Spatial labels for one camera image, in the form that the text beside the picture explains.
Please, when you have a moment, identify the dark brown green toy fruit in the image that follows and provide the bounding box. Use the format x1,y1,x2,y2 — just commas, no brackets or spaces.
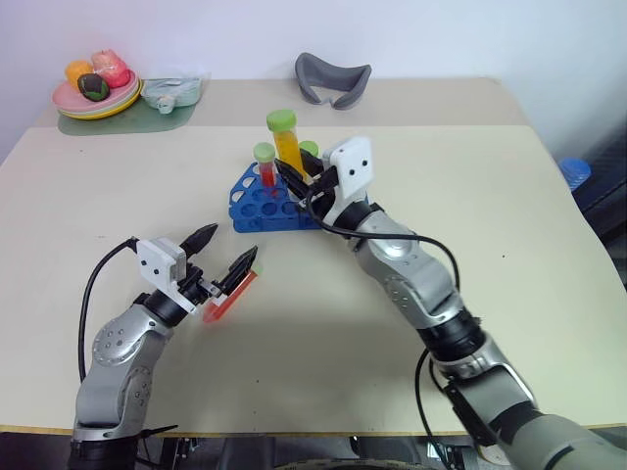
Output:
76,73,111,102

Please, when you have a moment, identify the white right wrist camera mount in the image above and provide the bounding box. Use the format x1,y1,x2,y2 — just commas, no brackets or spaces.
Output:
320,136,376,227

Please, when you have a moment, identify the pink toy fruit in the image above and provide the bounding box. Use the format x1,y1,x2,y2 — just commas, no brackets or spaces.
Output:
90,48,131,90

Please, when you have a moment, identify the pale green plate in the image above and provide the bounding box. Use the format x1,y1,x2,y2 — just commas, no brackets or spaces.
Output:
55,77,144,118

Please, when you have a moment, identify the yellow plate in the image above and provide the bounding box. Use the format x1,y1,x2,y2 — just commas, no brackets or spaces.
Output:
58,80,146,121

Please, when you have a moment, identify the pink plate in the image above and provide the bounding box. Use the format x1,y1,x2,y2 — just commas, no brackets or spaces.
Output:
51,69,140,114

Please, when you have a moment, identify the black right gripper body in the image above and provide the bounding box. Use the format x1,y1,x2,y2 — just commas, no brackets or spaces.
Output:
302,165,344,212

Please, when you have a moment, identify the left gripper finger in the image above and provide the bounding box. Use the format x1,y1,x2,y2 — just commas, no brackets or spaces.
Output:
214,245,260,298
179,222,219,257

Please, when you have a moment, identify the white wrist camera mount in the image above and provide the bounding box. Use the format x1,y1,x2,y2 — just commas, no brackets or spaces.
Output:
135,237,199,314
320,136,376,227

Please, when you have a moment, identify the dark red test tube green cap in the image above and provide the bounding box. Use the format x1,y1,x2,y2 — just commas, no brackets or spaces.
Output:
252,142,281,193

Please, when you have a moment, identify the blue ribbed round object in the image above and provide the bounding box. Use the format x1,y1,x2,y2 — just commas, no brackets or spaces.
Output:
557,156,595,190

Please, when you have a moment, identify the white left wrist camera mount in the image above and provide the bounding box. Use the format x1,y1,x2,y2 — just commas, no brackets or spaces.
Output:
135,237,199,314

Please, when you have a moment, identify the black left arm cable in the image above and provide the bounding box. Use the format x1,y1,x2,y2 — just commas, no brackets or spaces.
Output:
77,236,139,384

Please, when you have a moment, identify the orange-red test tube green cap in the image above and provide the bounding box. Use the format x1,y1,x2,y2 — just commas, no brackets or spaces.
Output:
202,261,266,325

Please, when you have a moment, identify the yellow test tube green cap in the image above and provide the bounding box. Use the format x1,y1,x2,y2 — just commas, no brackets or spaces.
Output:
265,109,313,186

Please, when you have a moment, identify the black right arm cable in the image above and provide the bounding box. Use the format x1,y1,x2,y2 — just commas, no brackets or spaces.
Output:
296,188,464,442

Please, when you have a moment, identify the black cable tie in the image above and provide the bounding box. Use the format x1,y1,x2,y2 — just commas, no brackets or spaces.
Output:
139,423,178,441

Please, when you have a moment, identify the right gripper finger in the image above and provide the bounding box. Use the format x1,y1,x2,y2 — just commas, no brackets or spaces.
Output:
299,149,325,175
273,158,312,198

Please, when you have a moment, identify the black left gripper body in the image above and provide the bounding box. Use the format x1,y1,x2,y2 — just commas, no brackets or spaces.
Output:
177,262,222,306

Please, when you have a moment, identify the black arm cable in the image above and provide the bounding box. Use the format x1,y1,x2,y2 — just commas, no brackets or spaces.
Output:
77,236,139,384
296,188,464,442

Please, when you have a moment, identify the black object beside table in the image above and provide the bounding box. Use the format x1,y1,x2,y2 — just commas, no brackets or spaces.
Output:
571,124,627,249

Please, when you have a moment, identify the green table mat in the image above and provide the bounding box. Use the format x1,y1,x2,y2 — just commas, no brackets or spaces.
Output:
57,77,205,136

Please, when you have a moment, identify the blue test tube rack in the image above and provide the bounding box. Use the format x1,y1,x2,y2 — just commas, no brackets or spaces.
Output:
226,160,328,234

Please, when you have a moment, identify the grey curved foam cushion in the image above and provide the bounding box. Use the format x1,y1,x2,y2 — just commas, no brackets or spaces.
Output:
294,51,372,112

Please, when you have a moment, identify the orange toy fruit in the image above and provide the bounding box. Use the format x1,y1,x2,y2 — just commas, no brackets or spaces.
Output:
64,59,97,90

